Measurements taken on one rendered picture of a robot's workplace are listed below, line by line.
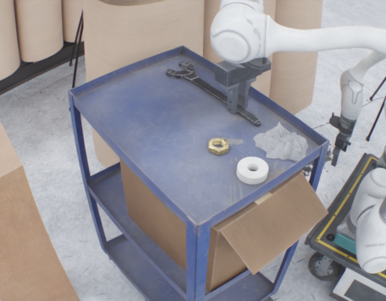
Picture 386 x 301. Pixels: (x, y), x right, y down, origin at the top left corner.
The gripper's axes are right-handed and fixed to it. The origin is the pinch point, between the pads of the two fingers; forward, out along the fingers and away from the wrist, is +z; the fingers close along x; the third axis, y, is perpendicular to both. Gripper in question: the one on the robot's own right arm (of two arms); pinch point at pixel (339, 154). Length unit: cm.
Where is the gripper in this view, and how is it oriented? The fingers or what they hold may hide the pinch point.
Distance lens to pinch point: 195.4
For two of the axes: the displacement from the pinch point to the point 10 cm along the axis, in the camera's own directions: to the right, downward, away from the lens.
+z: -0.2, 7.7, 6.4
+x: 6.4, -4.8, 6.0
